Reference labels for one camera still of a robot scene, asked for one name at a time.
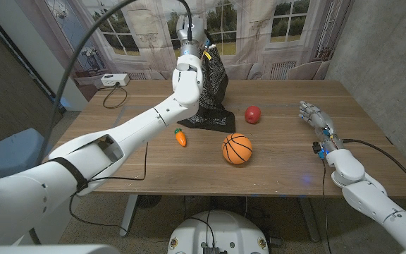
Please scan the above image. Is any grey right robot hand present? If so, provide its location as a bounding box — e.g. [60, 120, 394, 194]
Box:
[298, 100, 345, 153]

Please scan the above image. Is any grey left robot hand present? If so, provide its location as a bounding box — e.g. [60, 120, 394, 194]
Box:
[176, 14, 213, 59]

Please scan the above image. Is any black paisley bandana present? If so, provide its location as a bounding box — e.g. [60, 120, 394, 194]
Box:
[176, 44, 237, 134]

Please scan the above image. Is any red ball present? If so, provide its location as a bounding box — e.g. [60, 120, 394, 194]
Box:
[244, 105, 262, 125]

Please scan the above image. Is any orange basketball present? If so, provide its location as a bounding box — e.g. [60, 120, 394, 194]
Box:
[221, 133, 254, 165]

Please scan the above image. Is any orange toy carrot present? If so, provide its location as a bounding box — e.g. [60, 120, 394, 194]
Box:
[174, 128, 187, 147]

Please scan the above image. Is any printed window backdrop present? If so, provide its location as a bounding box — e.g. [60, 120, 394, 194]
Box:
[16, 0, 354, 102]

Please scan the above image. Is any white power strip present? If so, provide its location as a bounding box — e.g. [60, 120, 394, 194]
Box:
[100, 73, 130, 87]

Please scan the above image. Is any grey table leg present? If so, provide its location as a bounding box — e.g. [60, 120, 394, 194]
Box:
[297, 197, 321, 243]
[119, 194, 139, 237]

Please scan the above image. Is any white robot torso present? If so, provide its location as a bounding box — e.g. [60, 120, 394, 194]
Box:
[167, 210, 270, 254]

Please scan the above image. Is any blue bin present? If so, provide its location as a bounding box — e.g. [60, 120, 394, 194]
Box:
[0, 128, 53, 183]

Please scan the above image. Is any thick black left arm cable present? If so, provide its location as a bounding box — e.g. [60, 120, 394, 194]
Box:
[37, 0, 194, 165]

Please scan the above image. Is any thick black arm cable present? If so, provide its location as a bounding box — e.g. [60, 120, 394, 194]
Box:
[343, 138, 406, 197]
[37, 0, 194, 165]

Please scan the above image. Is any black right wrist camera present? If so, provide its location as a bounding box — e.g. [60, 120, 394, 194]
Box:
[312, 140, 328, 159]

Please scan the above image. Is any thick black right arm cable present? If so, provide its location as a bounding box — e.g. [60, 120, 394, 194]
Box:
[343, 138, 406, 197]

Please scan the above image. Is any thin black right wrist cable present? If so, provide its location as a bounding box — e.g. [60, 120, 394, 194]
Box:
[321, 158, 331, 254]

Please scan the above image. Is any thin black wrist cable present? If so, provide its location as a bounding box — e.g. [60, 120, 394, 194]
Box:
[68, 140, 149, 236]
[321, 158, 331, 254]

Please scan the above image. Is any black power strip cable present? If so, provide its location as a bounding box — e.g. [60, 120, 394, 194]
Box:
[102, 82, 128, 109]

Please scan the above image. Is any thin black left wrist cable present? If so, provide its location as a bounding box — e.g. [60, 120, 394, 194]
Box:
[68, 140, 149, 236]

